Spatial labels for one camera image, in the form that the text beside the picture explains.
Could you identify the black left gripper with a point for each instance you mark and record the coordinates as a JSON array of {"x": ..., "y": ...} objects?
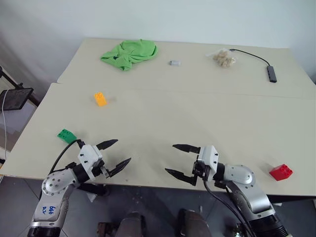
[{"x": 104, "y": 170}]

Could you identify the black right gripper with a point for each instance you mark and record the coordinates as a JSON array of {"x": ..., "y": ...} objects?
[{"x": 199, "y": 170}]

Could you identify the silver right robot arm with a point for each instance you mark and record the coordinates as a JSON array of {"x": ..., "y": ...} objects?
[{"x": 243, "y": 184}]

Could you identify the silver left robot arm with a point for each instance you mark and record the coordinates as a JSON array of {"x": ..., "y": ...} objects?
[{"x": 54, "y": 185}]

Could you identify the green toy brick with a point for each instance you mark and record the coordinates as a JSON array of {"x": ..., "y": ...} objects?
[{"x": 66, "y": 135}]

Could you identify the orange toy brick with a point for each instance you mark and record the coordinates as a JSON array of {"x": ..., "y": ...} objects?
[{"x": 100, "y": 99}]

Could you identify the dark rounded shape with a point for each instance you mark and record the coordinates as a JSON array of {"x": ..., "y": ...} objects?
[{"x": 195, "y": 223}]

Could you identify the small grey metal adapter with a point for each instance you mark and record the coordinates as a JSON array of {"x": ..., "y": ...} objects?
[{"x": 174, "y": 63}]

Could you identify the red toy brick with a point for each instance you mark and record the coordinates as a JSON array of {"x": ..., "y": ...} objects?
[{"x": 281, "y": 172}]

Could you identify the green crumpled cloth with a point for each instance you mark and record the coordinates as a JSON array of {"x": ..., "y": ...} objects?
[{"x": 133, "y": 54}]

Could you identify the clear bag of beige pieces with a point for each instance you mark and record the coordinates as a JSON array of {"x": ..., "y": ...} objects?
[{"x": 224, "y": 58}]

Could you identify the black tablet screen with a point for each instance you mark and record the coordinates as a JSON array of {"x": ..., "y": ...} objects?
[{"x": 15, "y": 99}]

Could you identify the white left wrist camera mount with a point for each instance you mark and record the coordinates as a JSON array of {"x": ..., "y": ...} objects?
[{"x": 89, "y": 155}]

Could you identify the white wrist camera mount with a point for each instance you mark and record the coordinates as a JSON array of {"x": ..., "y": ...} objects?
[
  {"x": 209, "y": 156},
  {"x": 89, "y": 155}
]

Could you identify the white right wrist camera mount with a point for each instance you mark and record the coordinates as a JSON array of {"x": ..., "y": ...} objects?
[{"x": 209, "y": 156}]

